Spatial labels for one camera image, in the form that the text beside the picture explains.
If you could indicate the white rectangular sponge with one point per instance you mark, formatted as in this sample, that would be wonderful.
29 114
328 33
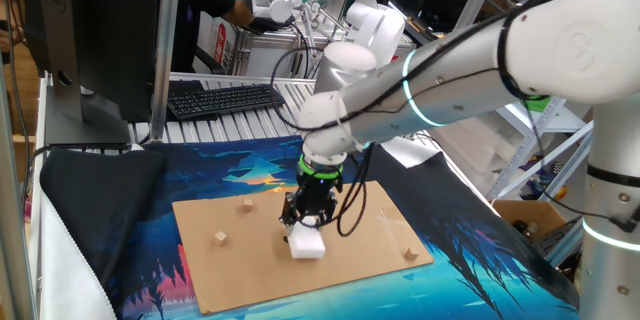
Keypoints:
306 245

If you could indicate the white foam blocks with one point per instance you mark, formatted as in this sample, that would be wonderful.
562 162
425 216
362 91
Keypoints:
465 145

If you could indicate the brown cardboard sheet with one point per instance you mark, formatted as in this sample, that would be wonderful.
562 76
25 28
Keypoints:
250 270

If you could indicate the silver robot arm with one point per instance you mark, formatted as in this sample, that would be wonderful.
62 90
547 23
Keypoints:
450 85

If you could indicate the blue forest print table mat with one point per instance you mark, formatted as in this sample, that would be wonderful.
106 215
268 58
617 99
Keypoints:
450 285

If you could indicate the white haptic control device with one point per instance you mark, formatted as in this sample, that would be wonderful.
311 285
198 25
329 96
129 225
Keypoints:
375 25

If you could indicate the black keyboard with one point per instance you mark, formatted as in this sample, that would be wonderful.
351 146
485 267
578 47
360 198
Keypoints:
225 100

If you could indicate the open cardboard box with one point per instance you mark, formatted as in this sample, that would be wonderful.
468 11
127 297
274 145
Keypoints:
545 215

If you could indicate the silver aluminium case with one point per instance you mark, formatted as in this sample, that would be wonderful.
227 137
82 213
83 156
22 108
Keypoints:
265 55

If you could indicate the bare person forearm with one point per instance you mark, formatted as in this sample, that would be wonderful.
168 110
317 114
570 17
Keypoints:
240 12

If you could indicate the clear adhesive tape piece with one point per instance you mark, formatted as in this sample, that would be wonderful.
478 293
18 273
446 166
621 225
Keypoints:
390 217

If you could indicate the white perforated shelf rail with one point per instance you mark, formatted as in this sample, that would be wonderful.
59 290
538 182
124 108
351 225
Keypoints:
530 147

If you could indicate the red and white box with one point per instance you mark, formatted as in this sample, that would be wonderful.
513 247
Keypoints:
217 40

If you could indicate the small wooden cube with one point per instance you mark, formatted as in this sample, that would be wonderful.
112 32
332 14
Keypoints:
411 254
247 204
220 238

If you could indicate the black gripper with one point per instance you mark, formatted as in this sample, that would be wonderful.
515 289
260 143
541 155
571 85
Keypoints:
317 195

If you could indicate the person in black shirt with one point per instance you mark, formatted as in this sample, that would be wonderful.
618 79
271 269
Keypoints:
195 10

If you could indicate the black computer monitor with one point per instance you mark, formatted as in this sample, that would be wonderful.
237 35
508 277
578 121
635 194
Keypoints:
115 35

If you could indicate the aluminium frame post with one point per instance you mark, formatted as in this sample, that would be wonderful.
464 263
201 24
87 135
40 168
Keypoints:
167 50
12 235

